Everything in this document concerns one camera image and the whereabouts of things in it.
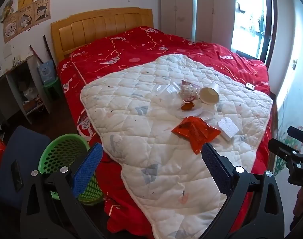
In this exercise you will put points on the red stick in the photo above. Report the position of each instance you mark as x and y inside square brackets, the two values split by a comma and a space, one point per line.
[36, 54]

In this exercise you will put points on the paper cup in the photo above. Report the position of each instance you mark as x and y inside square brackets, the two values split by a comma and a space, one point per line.
[209, 95]

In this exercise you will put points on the white desk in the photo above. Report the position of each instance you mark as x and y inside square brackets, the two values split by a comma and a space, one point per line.
[14, 72]

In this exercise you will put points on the wall switch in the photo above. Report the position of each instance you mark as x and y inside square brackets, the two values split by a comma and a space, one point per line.
[294, 64]

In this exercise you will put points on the white plate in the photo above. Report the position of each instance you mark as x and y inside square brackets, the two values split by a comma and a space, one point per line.
[191, 113]

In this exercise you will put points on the window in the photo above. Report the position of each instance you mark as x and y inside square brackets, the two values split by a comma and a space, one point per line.
[250, 22]

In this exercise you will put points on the white quilted mat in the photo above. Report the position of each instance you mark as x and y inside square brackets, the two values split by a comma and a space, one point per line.
[146, 99]

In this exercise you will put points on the green plastic basket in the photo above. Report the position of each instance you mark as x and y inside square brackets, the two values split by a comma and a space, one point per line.
[64, 149]

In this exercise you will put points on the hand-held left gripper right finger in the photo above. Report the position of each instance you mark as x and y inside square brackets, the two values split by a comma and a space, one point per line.
[216, 169]

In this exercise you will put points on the large pink snack packet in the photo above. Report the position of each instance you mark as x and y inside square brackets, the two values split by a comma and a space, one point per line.
[188, 92]

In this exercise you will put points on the red patterned duvet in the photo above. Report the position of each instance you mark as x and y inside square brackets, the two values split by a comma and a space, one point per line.
[141, 44]

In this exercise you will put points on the light blue bag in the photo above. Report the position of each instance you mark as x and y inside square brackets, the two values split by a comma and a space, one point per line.
[47, 72]

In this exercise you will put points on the black phone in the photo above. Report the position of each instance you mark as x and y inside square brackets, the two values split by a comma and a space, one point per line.
[17, 175]

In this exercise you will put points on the green stool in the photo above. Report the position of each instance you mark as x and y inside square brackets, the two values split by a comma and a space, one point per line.
[52, 86]

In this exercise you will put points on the dark blue chair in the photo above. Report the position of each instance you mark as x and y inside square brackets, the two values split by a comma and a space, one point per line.
[22, 144]

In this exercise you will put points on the clear plastic container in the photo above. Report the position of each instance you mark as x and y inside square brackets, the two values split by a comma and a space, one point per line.
[167, 93]

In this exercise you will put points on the small white device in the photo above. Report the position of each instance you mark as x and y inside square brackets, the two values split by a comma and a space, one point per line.
[249, 86]

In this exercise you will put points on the red snack packet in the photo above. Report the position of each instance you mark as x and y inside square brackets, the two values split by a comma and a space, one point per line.
[185, 128]
[203, 135]

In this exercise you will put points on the clear plastic lid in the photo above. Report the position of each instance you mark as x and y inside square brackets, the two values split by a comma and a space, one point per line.
[207, 113]

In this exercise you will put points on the wooden headboard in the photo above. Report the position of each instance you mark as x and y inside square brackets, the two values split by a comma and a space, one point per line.
[101, 27]

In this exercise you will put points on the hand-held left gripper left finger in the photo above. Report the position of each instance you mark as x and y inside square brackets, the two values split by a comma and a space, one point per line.
[88, 169]

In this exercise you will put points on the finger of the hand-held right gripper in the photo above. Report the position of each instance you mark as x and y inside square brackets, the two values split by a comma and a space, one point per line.
[299, 135]
[283, 149]

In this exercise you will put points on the white wardrobe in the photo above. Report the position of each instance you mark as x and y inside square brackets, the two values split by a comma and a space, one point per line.
[191, 10]

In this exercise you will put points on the white foam block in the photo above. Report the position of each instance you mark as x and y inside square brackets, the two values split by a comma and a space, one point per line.
[228, 127]

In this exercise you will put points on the cartoon wall posters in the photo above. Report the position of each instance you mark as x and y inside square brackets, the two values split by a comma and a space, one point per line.
[24, 15]

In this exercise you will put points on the orange snack wrapper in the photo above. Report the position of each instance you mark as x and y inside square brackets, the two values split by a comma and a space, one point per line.
[187, 106]

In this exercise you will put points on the black stick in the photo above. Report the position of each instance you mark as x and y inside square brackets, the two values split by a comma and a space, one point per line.
[48, 51]

